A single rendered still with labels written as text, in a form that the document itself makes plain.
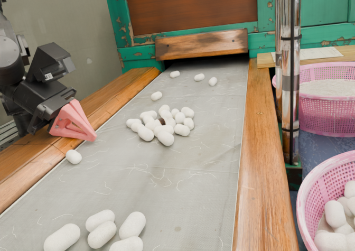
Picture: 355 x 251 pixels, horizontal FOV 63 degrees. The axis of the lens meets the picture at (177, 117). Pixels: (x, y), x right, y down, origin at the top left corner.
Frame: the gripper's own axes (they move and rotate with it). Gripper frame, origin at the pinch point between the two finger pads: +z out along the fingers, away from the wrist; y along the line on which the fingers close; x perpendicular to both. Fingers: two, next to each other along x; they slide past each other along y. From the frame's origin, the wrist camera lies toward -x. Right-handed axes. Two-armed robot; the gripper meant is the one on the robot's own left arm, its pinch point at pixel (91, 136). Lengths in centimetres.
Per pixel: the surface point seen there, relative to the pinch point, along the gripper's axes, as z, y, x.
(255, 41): 19, 54, -24
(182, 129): 12.7, 2.0, -11.2
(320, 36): 34, 54, -36
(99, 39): -56, 143, 48
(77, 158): 1.3, -7.2, -0.8
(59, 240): 7.1, -24.2, -7.2
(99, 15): -63, 143, 34
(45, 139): -6.6, -2.6, 4.6
